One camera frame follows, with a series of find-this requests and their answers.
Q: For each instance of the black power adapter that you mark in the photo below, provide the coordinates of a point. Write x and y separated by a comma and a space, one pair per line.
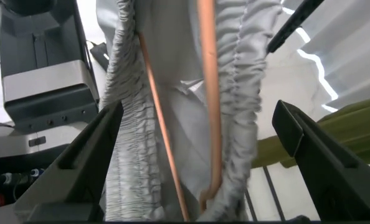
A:
99, 56

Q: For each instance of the green long-sleeved shirt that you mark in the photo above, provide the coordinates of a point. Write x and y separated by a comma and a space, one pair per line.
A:
344, 124

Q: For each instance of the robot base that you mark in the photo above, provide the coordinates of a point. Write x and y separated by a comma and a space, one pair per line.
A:
48, 77

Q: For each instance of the pink clothes hanger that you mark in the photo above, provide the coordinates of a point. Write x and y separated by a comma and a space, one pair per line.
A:
212, 77

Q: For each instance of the pale grey shorts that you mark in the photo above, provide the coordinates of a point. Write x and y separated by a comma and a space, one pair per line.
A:
185, 124

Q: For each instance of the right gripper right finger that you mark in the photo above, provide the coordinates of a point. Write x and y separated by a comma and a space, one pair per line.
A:
337, 180

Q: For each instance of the white curtain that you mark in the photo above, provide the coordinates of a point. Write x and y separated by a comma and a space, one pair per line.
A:
353, 46

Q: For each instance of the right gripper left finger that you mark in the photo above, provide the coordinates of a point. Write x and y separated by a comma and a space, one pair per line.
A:
76, 174

